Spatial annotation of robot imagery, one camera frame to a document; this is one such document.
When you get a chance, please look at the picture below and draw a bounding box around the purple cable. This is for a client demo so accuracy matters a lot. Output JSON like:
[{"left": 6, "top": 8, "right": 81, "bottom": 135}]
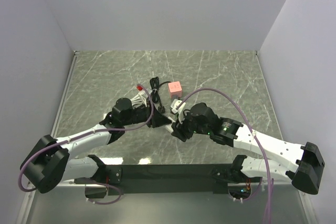
[
  {"left": 177, "top": 88, "right": 275, "bottom": 224},
  {"left": 19, "top": 87, "right": 155, "bottom": 205}
]

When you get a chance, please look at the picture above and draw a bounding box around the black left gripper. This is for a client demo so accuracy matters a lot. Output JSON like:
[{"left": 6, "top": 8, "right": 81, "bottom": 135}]
[{"left": 122, "top": 100, "right": 172, "bottom": 128}]

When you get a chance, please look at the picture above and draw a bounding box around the aluminium rail frame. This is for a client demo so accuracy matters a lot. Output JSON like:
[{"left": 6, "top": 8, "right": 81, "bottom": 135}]
[{"left": 15, "top": 50, "right": 80, "bottom": 224}]

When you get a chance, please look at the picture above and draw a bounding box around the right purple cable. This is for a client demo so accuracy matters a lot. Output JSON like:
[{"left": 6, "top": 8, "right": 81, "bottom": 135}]
[{"left": 177, "top": 88, "right": 275, "bottom": 224}]

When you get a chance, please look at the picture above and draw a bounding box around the pink cube socket adapter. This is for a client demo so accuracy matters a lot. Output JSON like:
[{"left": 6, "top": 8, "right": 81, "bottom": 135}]
[{"left": 168, "top": 81, "right": 182, "bottom": 98}]

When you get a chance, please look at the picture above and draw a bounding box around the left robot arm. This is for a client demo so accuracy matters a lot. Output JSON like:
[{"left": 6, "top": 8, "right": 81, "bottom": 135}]
[{"left": 18, "top": 98, "right": 172, "bottom": 193}]

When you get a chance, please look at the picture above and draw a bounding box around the small white charger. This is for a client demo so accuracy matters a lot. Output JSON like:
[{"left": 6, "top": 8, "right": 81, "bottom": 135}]
[{"left": 165, "top": 125, "right": 174, "bottom": 133}]

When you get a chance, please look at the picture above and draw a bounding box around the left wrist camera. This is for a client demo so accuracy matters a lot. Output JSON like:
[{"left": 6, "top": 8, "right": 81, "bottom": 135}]
[{"left": 136, "top": 84, "right": 151, "bottom": 98}]

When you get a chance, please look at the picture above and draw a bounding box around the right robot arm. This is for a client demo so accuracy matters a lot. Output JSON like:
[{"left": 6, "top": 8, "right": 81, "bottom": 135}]
[{"left": 171, "top": 100, "right": 325, "bottom": 195}]

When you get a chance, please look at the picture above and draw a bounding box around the black power cord with plug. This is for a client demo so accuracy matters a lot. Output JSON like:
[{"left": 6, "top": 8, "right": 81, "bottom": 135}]
[{"left": 149, "top": 77, "right": 171, "bottom": 114}]

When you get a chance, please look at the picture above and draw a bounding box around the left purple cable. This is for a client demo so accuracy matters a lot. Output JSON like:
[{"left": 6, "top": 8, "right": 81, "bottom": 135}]
[{"left": 19, "top": 87, "right": 155, "bottom": 205}]

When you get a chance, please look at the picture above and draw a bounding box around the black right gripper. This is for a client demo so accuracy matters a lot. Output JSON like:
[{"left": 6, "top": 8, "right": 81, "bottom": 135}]
[{"left": 171, "top": 110, "right": 211, "bottom": 142}]

